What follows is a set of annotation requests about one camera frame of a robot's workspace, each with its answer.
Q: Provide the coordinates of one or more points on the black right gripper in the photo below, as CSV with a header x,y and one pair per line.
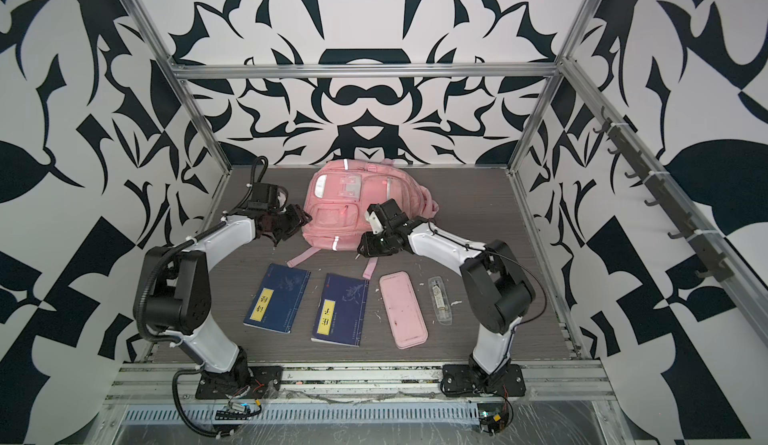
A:
x,y
367,241

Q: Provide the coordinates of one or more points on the white slotted cable duct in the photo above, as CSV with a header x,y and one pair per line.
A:
x,y
349,413

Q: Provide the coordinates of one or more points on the clear plastic pen case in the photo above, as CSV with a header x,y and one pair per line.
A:
x,y
441,304

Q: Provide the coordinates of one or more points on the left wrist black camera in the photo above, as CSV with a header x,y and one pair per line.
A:
x,y
267,197

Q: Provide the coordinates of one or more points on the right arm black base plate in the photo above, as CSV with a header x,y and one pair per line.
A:
x,y
459,380

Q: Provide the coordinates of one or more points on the left small circuit board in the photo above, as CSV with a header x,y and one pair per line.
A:
x,y
239,411

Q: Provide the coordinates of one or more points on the navy blue notebook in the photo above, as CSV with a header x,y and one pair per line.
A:
x,y
278,299
341,311

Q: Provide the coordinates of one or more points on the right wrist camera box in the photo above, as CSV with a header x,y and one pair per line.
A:
x,y
385,217

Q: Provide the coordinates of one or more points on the small circuit board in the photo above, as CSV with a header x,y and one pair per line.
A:
x,y
239,411
494,421

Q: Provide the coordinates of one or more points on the pink pencil case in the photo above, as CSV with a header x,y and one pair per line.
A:
x,y
403,311

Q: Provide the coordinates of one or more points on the pink student backpack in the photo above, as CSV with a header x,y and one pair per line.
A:
x,y
339,195

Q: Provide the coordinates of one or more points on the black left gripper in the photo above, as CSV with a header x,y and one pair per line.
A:
x,y
300,218

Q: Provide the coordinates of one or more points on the aluminium frame rail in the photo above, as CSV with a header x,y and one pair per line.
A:
x,y
351,382

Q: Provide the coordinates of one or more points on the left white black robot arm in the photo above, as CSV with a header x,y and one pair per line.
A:
x,y
173,299

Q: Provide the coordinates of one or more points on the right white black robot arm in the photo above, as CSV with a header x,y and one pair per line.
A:
x,y
497,287

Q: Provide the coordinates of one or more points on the right small circuit board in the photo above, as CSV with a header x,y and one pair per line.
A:
x,y
494,421

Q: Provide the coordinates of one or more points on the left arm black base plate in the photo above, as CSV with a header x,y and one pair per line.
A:
x,y
240,382

